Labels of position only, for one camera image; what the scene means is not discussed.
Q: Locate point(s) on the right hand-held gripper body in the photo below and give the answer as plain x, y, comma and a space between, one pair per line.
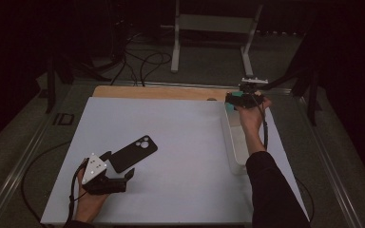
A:
245, 99

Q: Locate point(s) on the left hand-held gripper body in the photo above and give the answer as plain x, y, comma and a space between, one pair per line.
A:
104, 186

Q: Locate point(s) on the blue pink gradient phone case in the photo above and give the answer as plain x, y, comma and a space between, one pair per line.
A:
230, 107

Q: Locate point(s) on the black phone case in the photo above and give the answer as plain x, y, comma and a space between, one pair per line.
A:
133, 153

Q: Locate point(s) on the white plastic bin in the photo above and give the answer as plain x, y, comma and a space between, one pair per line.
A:
236, 142

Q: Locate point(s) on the person's right hand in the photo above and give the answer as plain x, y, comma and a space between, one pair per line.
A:
252, 122

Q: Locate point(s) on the person's left hand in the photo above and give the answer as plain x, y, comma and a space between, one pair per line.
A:
88, 205

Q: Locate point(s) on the white table board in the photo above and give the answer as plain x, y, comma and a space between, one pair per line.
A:
177, 190

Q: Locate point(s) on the black tripod stand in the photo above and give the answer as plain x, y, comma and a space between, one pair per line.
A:
312, 95
52, 85

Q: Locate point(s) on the white metal stand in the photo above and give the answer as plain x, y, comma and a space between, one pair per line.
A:
215, 23

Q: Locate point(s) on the metal floor rail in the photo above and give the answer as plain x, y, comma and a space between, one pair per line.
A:
329, 164
15, 180

